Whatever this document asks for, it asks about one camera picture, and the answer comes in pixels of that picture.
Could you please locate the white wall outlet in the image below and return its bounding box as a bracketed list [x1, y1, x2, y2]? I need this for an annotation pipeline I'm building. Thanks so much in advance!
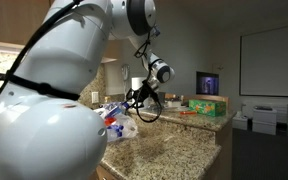
[91, 91, 100, 104]

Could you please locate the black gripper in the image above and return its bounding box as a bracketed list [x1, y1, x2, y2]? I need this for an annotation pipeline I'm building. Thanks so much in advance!
[125, 79, 156, 110]

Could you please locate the white food container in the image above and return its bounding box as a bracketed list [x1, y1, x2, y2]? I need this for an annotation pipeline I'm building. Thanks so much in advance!
[166, 99, 182, 109]

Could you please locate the clear plastic bag blue print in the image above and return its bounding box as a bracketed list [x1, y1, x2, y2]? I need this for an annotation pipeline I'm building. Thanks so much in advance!
[95, 101, 140, 143]

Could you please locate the wooden wall cabinet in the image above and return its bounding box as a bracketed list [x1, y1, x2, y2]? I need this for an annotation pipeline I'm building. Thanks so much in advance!
[0, 0, 122, 64]

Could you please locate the flat screen television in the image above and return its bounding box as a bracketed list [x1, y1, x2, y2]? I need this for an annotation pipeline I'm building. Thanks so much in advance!
[196, 71, 220, 97]

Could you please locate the black velcro strap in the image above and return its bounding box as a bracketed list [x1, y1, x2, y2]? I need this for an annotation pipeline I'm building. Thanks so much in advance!
[5, 70, 81, 102]

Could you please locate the clear water bottle blue cap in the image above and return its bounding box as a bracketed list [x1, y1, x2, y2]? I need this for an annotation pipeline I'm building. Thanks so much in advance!
[98, 101, 118, 112]

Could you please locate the small white box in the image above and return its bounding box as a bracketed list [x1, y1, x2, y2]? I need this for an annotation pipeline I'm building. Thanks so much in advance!
[232, 111, 249, 131]

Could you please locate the white projector screen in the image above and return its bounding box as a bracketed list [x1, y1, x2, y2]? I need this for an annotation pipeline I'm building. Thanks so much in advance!
[239, 22, 288, 99]

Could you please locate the white printer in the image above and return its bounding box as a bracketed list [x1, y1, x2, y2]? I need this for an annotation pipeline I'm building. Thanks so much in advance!
[252, 105, 278, 136]

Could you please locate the orange marker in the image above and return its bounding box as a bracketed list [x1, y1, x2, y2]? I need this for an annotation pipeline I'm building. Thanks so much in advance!
[179, 110, 198, 116]

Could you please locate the white wall phone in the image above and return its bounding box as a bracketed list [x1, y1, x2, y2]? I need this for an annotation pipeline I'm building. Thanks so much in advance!
[121, 63, 131, 82]

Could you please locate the green tissue box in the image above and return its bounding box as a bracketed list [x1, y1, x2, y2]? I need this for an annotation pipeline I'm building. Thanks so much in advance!
[188, 98, 227, 118]

